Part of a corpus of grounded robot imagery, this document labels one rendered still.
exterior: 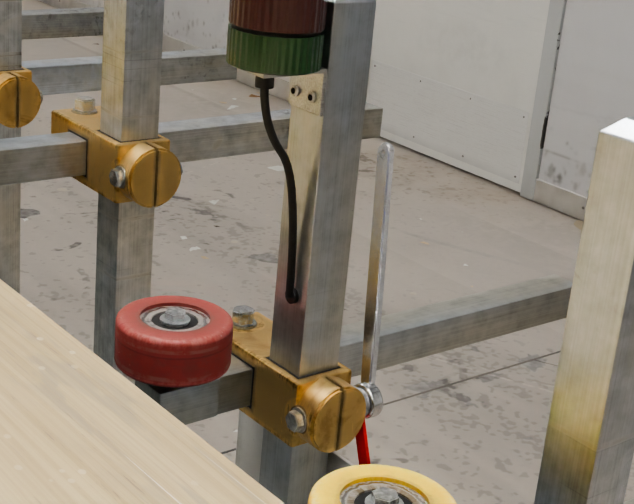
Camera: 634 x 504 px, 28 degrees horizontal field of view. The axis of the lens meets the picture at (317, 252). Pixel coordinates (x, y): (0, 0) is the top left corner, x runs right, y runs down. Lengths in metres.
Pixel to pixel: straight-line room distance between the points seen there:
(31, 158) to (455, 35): 3.53
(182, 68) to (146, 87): 0.37
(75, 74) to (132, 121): 0.31
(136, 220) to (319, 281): 0.25
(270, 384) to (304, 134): 0.18
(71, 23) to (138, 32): 0.60
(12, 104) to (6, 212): 0.12
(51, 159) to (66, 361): 0.28
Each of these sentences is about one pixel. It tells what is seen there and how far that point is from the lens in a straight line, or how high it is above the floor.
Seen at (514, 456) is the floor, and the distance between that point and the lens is 2.64.
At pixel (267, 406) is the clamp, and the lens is 0.90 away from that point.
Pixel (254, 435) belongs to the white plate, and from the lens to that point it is 1.00.
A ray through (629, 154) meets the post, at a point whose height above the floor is 1.10.
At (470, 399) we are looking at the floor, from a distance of 2.84.
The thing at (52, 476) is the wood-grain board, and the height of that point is 0.90.
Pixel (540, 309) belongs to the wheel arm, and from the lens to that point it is 1.10.
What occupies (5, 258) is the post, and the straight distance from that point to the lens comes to 1.31.
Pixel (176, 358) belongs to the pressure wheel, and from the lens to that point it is 0.83.
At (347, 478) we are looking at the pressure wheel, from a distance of 0.69.
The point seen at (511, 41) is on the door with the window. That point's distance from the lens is 4.31.
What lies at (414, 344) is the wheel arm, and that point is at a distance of 1.00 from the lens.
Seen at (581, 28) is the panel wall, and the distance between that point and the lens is 4.10.
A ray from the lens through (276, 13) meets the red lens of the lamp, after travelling 0.76.
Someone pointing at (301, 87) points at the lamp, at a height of 1.07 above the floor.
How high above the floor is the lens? 1.26
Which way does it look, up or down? 21 degrees down
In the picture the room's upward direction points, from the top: 6 degrees clockwise
